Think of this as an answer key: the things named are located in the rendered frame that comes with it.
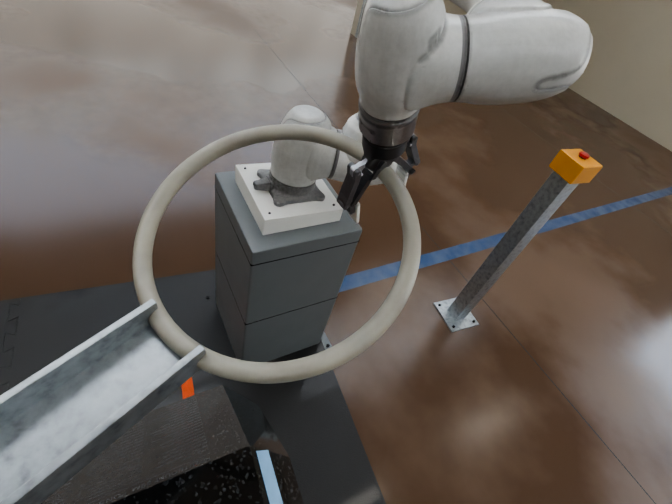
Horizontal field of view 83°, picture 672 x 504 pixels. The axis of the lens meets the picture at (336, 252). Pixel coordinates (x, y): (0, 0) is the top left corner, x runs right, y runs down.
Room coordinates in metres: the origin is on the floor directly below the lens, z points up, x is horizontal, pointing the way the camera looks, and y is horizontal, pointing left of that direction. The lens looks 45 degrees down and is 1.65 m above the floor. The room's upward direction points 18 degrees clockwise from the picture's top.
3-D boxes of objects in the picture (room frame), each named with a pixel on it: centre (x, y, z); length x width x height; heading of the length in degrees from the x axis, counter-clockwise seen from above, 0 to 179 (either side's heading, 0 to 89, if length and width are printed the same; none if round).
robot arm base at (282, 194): (1.00, 0.23, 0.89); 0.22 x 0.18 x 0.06; 132
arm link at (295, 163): (1.02, 0.20, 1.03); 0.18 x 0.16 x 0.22; 107
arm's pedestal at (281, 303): (1.01, 0.21, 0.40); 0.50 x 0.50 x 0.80; 41
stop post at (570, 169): (1.47, -0.78, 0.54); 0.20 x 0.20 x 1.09; 35
